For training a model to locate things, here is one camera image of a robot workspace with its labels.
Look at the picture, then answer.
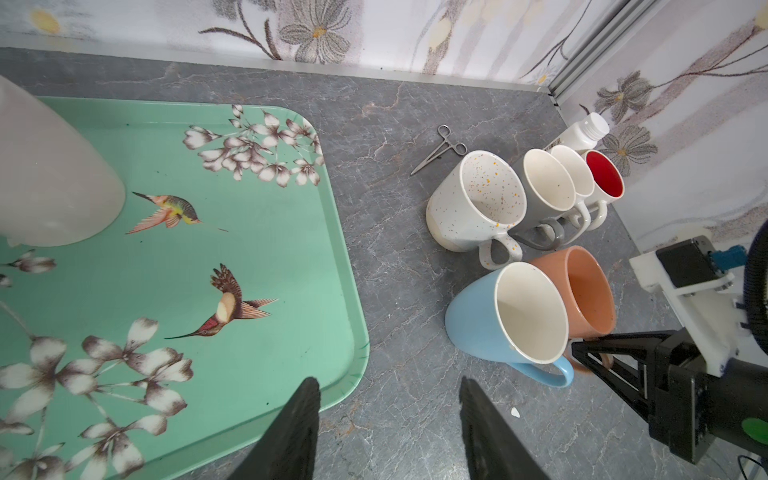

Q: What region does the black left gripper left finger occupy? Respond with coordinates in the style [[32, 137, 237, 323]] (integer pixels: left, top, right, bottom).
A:
[[229, 377, 321, 480]]

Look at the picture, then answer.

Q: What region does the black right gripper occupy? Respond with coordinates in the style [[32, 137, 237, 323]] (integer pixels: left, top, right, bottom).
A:
[[570, 329, 767, 464]]

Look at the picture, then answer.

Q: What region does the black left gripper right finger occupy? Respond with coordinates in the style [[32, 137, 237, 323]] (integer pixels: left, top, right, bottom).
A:
[[459, 377, 548, 479]]

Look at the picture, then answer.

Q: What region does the cream mug with orange handle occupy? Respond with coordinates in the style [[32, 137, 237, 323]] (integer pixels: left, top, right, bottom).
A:
[[531, 246, 617, 340]]

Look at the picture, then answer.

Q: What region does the light blue mug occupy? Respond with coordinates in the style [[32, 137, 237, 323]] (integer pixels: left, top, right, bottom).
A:
[[445, 262, 574, 388]]

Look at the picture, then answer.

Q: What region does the green plastic tray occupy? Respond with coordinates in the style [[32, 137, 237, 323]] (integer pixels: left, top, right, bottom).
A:
[[1, 97, 369, 479]]

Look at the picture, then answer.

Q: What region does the white mug with red inside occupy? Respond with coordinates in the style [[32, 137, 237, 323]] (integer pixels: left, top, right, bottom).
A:
[[582, 150, 625, 231]]

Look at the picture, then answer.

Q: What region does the grey mug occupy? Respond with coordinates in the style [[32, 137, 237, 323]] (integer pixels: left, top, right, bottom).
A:
[[508, 149, 576, 251]]

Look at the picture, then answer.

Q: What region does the beige mug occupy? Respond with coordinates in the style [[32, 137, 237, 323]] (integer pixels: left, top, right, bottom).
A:
[[426, 150, 527, 270]]

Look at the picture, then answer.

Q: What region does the pink mug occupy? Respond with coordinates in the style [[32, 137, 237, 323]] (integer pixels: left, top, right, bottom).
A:
[[1, 77, 126, 247]]

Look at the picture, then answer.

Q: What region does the white cream mug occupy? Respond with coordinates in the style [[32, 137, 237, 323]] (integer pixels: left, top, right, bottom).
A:
[[549, 145, 595, 245]]

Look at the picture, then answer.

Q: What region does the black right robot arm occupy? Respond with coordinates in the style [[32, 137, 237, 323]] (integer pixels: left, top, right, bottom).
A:
[[571, 227, 767, 463]]

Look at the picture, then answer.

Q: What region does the white plastic bottle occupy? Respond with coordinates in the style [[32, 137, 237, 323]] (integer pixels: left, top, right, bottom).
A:
[[544, 113, 610, 153]]

